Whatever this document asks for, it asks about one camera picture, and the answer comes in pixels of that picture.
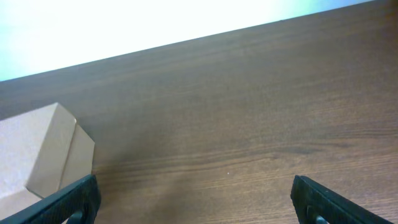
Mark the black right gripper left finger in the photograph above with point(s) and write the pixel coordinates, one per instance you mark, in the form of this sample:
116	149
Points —
77	203

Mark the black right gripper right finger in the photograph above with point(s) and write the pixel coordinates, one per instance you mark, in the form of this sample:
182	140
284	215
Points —
314	203

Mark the brown cardboard box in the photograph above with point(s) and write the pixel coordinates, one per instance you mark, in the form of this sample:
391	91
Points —
42	151

